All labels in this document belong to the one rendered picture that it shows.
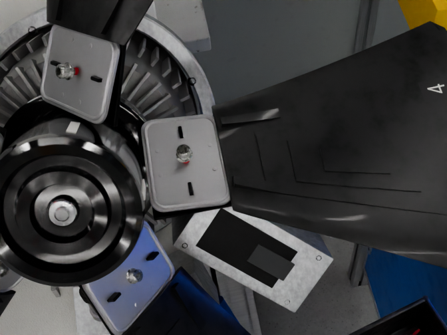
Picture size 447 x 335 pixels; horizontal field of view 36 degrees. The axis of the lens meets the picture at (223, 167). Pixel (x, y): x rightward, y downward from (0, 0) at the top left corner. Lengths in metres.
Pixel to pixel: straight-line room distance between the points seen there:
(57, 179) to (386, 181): 0.26
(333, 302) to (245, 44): 0.68
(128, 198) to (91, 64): 0.11
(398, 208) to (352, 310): 1.21
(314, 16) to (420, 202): 0.97
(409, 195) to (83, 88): 0.28
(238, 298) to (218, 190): 1.16
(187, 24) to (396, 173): 0.61
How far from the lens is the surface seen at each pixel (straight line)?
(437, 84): 0.63
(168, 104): 0.66
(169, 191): 0.55
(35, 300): 0.88
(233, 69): 1.59
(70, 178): 0.51
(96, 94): 0.53
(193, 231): 0.69
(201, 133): 0.58
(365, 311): 1.79
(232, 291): 1.71
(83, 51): 0.55
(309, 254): 0.71
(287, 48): 1.57
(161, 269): 0.63
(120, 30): 0.51
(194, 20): 1.12
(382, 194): 0.58
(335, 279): 1.81
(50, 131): 0.51
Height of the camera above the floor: 1.66
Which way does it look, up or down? 58 degrees down
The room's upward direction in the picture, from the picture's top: 7 degrees counter-clockwise
